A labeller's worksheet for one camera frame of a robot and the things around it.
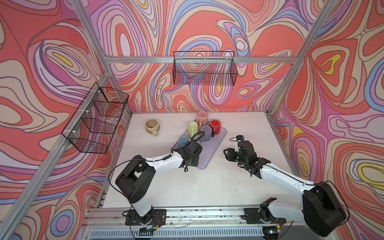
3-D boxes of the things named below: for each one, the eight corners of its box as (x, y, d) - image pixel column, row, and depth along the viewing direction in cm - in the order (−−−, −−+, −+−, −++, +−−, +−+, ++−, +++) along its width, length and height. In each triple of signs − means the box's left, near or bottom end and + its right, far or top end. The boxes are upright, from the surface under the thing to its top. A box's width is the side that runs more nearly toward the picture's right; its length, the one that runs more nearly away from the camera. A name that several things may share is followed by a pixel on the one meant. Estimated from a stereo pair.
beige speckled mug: (145, 138, 105) (143, 132, 100) (148, 125, 113) (146, 119, 107) (157, 138, 105) (155, 132, 100) (160, 125, 113) (158, 119, 107)
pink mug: (197, 132, 108) (197, 123, 100) (196, 120, 116) (197, 110, 108) (207, 132, 108) (209, 122, 100) (206, 120, 116) (207, 110, 108)
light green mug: (187, 136, 107) (186, 128, 100) (190, 129, 112) (190, 120, 104) (195, 139, 106) (195, 130, 98) (198, 131, 110) (199, 122, 103)
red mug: (210, 137, 105) (211, 131, 99) (209, 125, 112) (210, 118, 106) (221, 137, 105) (222, 131, 99) (219, 125, 112) (220, 118, 106)
